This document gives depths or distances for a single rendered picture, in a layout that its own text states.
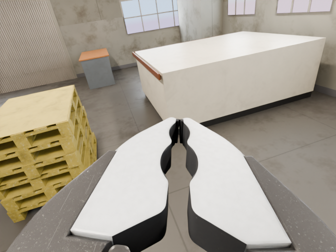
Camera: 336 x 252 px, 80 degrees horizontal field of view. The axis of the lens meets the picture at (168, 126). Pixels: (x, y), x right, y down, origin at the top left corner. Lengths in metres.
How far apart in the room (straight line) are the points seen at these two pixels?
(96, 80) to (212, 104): 3.77
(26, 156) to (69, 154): 0.34
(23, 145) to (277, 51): 3.28
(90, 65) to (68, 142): 4.04
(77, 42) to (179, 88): 5.38
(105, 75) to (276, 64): 4.22
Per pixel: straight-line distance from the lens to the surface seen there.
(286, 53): 3.59
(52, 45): 7.69
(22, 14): 7.78
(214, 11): 6.61
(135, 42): 7.70
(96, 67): 5.91
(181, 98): 2.79
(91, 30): 7.58
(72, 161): 2.13
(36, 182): 2.36
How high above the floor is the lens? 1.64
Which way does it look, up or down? 30 degrees down
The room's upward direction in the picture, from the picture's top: 9 degrees counter-clockwise
